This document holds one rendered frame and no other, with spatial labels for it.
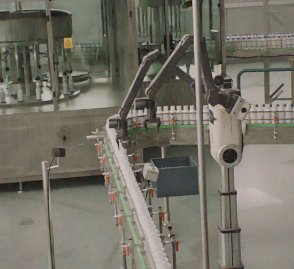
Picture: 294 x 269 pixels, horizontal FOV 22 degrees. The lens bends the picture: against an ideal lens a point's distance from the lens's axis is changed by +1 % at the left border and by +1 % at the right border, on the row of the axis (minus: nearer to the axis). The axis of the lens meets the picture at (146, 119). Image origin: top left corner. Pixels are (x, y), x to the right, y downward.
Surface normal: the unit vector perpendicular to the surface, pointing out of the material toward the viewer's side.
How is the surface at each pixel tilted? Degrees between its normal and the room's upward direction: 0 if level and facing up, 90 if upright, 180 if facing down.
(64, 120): 90
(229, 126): 90
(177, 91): 90
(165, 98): 90
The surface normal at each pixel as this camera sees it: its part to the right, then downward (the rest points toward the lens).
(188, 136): -0.18, 0.19
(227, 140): 0.13, 0.36
